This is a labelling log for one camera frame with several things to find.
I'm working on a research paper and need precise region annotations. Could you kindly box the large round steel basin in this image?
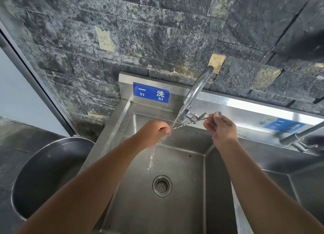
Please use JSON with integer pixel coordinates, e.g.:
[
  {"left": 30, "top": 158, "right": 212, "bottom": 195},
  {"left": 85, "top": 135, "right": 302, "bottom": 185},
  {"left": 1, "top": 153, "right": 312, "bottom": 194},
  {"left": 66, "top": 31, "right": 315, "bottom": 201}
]
[{"left": 11, "top": 137, "right": 95, "bottom": 221}]

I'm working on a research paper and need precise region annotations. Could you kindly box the twisted metal bar spoon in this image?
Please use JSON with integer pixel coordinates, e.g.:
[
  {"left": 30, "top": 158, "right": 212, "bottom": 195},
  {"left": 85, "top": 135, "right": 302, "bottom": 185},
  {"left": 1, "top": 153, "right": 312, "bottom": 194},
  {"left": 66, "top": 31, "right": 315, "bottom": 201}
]
[{"left": 170, "top": 111, "right": 223, "bottom": 130}]

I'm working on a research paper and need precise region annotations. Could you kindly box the blue label with white patch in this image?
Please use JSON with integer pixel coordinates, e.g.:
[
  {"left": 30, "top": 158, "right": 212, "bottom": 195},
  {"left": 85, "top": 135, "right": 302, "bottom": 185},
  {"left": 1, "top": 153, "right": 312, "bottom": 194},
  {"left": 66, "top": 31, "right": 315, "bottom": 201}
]
[{"left": 263, "top": 118, "right": 306, "bottom": 133}]

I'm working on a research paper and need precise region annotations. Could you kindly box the stainless steel double sink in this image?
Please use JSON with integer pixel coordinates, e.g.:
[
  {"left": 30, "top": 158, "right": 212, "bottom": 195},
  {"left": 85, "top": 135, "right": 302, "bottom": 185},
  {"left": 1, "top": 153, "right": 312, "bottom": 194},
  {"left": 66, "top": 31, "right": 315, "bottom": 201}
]
[{"left": 78, "top": 72, "right": 324, "bottom": 234}]

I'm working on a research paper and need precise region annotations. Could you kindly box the blue rectangular label sign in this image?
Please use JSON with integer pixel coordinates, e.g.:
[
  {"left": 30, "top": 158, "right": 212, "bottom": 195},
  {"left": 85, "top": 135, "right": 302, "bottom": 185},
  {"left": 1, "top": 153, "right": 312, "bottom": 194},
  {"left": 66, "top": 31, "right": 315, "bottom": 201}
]
[{"left": 133, "top": 82, "right": 170, "bottom": 104}]

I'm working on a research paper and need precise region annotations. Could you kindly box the straight chrome sink faucet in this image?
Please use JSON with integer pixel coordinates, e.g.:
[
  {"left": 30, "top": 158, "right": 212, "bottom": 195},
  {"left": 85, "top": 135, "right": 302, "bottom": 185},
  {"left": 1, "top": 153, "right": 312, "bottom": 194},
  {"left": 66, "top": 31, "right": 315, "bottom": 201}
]
[{"left": 279, "top": 121, "right": 324, "bottom": 153}]

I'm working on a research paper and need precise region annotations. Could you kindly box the person's left hand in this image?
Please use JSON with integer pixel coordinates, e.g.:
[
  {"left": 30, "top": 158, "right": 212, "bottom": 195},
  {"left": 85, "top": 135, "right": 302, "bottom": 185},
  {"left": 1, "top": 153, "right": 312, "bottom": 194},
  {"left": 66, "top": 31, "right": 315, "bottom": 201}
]
[{"left": 135, "top": 119, "right": 172, "bottom": 149}]

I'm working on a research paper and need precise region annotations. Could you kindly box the round metal drain strainer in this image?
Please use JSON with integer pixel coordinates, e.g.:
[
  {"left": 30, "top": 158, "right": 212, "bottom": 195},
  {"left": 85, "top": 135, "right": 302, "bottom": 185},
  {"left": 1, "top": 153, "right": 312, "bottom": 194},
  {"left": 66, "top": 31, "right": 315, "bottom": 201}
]
[{"left": 152, "top": 175, "right": 172, "bottom": 198}]

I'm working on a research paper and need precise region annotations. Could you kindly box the curved chrome sink faucet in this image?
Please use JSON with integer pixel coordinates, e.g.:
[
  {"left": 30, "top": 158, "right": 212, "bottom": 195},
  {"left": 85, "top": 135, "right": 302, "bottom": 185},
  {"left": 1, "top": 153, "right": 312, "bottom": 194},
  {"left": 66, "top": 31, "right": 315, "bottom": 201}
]
[{"left": 176, "top": 66, "right": 214, "bottom": 124}]

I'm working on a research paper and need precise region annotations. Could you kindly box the grey metal door frame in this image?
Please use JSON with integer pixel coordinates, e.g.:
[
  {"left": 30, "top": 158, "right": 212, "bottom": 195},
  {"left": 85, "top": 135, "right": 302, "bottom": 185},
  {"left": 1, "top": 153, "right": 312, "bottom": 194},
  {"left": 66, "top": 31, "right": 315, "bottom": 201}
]
[{"left": 0, "top": 26, "right": 76, "bottom": 137}]

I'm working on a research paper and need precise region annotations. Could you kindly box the person's right forearm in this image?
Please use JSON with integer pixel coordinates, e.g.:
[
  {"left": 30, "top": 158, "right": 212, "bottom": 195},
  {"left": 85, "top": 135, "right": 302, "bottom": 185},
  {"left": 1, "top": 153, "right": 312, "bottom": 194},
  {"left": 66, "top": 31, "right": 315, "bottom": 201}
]
[{"left": 215, "top": 138, "right": 324, "bottom": 234}]

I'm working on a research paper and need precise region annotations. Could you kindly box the person's left forearm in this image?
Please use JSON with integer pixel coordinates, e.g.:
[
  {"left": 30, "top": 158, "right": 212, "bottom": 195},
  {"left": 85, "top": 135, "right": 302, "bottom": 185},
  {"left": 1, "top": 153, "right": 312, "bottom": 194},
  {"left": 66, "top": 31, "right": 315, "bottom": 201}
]
[{"left": 15, "top": 136, "right": 146, "bottom": 234}]

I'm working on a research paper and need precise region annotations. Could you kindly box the person's right hand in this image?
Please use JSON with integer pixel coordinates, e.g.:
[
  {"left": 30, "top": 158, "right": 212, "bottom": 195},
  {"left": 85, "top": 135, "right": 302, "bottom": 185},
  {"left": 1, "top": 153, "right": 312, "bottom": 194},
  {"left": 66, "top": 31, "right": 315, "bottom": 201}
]
[{"left": 203, "top": 114, "right": 238, "bottom": 148}]

